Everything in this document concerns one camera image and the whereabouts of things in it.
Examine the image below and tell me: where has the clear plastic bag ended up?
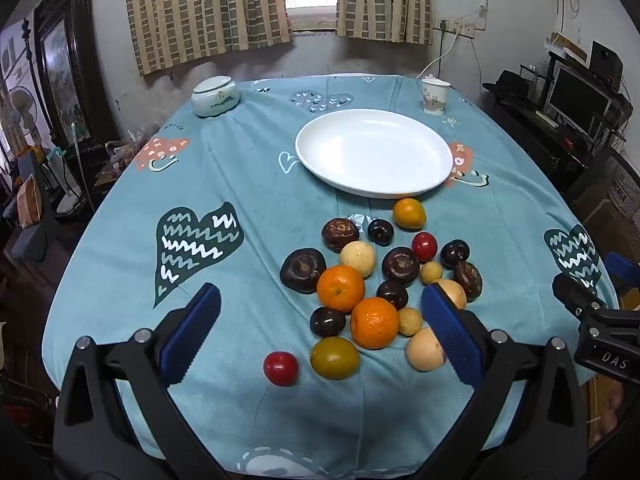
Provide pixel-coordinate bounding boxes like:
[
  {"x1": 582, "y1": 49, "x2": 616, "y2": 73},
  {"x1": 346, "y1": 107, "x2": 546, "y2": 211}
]
[{"x1": 95, "y1": 125, "x2": 156, "y2": 186}]

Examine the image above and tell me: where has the red cherry tomato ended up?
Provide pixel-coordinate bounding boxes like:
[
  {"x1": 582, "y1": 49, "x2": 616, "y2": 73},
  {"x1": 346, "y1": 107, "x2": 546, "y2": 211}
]
[
  {"x1": 263, "y1": 351, "x2": 300, "y2": 387},
  {"x1": 411, "y1": 232, "x2": 439, "y2": 262}
]

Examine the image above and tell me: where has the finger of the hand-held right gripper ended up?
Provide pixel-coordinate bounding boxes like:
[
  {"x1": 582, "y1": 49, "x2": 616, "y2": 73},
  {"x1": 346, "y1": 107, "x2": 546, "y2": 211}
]
[{"x1": 552, "y1": 273, "x2": 640, "y2": 343}]

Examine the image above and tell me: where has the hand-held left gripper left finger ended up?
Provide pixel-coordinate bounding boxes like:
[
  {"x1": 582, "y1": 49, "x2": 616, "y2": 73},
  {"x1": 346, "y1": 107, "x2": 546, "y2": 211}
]
[{"x1": 52, "y1": 282, "x2": 231, "y2": 480}]

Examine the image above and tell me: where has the greenish yellow tangerine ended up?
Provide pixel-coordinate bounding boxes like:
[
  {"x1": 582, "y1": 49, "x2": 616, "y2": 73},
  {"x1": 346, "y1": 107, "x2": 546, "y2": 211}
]
[{"x1": 310, "y1": 336, "x2": 361, "y2": 381}]

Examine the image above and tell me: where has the checked beige curtain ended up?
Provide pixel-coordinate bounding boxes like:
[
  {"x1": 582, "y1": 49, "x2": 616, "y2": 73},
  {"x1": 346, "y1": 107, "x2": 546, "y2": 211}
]
[
  {"x1": 336, "y1": 0, "x2": 433, "y2": 46},
  {"x1": 124, "y1": 0, "x2": 293, "y2": 77}
]

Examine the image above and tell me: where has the standing electric fan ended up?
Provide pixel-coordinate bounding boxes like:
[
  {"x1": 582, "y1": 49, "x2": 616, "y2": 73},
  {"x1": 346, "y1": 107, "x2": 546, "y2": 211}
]
[{"x1": 0, "y1": 85, "x2": 41, "y2": 146}]

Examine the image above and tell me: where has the orange mandarin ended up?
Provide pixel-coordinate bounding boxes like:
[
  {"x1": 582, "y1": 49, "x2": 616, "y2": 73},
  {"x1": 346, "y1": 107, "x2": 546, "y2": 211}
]
[
  {"x1": 317, "y1": 265, "x2": 366, "y2": 313},
  {"x1": 350, "y1": 297, "x2": 400, "y2": 351}
]

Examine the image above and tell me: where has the black hat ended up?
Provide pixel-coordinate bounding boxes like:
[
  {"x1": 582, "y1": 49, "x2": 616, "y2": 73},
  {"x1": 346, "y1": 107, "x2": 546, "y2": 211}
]
[{"x1": 482, "y1": 70, "x2": 531, "y2": 108}]

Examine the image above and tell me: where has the black speaker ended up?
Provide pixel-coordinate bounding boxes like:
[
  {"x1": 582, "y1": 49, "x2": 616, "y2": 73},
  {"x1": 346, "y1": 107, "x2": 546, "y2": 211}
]
[{"x1": 589, "y1": 40, "x2": 624, "y2": 81}]

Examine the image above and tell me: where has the computer monitor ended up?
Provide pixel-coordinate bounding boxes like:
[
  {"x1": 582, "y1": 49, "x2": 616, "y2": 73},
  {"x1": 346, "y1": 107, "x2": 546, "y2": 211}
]
[{"x1": 545, "y1": 66, "x2": 613, "y2": 136}]

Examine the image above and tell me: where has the pale green lidded ceramic jar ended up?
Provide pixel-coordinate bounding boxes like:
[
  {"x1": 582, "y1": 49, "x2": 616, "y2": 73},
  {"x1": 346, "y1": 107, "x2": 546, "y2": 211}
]
[{"x1": 191, "y1": 76, "x2": 240, "y2": 118}]

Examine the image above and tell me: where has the white wall power strip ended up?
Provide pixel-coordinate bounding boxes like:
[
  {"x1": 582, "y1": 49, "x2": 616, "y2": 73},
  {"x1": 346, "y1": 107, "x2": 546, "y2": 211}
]
[{"x1": 440, "y1": 19, "x2": 476, "y2": 38}]

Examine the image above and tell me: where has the brown cushion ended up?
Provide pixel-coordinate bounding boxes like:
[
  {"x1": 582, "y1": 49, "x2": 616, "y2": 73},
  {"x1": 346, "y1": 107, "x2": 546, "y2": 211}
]
[{"x1": 17, "y1": 175, "x2": 43, "y2": 226}]

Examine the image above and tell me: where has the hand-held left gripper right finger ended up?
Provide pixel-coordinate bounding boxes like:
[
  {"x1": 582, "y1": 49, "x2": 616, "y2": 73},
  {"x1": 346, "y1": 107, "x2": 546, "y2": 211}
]
[{"x1": 410, "y1": 282, "x2": 586, "y2": 480}]

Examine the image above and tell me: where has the pale yellow plum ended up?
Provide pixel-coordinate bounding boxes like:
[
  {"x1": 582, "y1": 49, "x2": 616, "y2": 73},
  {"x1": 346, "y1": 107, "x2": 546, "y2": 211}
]
[
  {"x1": 405, "y1": 327, "x2": 447, "y2": 373},
  {"x1": 339, "y1": 240, "x2": 376, "y2": 279},
  {"x1": 435, "y1": 279, "x2": 468, "y2": 311}
]

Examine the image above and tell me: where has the black computer desk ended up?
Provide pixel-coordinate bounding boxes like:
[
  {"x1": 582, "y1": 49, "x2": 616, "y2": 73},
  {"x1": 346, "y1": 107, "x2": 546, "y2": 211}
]
[{"x1": 482, "y1": 55, "x2": 626, "y2": 196}]

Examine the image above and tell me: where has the white paper cup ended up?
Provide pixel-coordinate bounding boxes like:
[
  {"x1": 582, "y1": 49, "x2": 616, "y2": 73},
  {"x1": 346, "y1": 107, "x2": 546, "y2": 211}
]
[{"x1": 421, "y1": 75, "x2": 447, "y2": 116}]

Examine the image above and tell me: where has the small yellow longan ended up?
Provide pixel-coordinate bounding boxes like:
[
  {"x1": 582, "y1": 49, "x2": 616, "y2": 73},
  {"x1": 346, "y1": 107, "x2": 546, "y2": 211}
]
[
  {"x1": 397, "y1": 307, "x2": 424, "y2": 337},
  {"x1": 419, "y1": 261, "x2": 444, "y2": 286}
]

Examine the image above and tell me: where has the dark wooden mirror cabinet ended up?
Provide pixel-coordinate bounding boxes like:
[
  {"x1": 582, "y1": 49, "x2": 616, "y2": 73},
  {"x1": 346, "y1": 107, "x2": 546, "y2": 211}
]
[{"x1": 32, "y1": 0, "x2": 121, "y2": 148}]

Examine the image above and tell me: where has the orange-yellow tangerine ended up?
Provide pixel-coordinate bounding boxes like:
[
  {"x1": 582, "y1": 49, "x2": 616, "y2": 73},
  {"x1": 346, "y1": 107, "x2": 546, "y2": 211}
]
[{"x1": 392, "y1": 198, "x2": 427, "y2": 231}]

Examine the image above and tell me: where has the white oval plate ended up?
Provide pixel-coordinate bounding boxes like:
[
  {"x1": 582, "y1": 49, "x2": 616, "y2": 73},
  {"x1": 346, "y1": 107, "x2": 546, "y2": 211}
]
[{"x1": 295, "y1": 108, "x2": 453, "y2": 198}]

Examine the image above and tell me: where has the white power cable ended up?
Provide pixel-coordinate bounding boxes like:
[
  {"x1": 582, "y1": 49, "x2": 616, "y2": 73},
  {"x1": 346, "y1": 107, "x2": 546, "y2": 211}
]
[{"x1": 417, "y1": 30, "x2": 458, "y2": 81}]

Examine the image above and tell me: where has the dark brown water chestnut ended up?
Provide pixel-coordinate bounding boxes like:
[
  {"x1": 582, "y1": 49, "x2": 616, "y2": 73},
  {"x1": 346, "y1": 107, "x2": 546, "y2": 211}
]
[
  {"x1": 279, "y1": 248, "x2": 327, "y2": 295},
  {"x1": 382, "y1": 246, "x2": 421, "y2": 287},
  {"x1": 453, "y1": 260, "x2": 484, "y2": 302},
  {"x1": 321, "y1": 218, "x2": 361, "y2": 253}
]

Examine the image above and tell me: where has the teal heart-print tablecloth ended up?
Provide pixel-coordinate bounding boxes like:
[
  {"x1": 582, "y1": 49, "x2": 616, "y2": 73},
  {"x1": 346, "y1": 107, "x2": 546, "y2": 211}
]
[{"x1": 42, "y1": 74, "x2": 621, "y2": 478}]

